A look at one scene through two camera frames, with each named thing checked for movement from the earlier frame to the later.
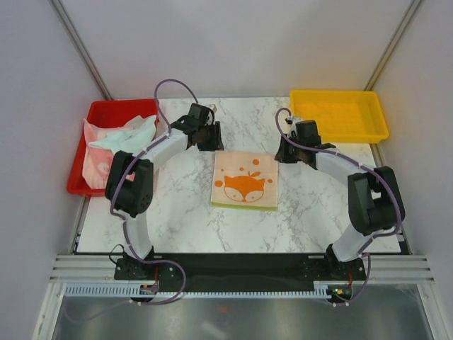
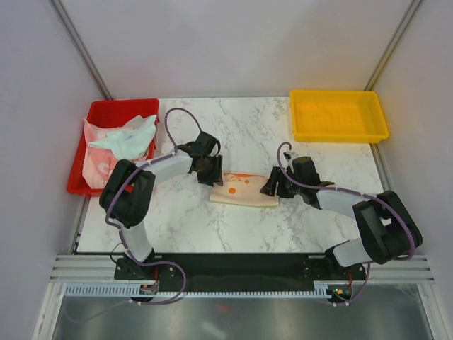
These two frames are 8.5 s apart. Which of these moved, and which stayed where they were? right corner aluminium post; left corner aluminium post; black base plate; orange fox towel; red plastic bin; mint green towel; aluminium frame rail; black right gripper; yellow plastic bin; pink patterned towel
Moved: orange fox towel; black right gripper
Stayed: mint green towel; left corner aluminium post; black base plate; pink patterned towel; yellow plastic bin; right corner aluminium post; red plastic bin; aluminium frame rail
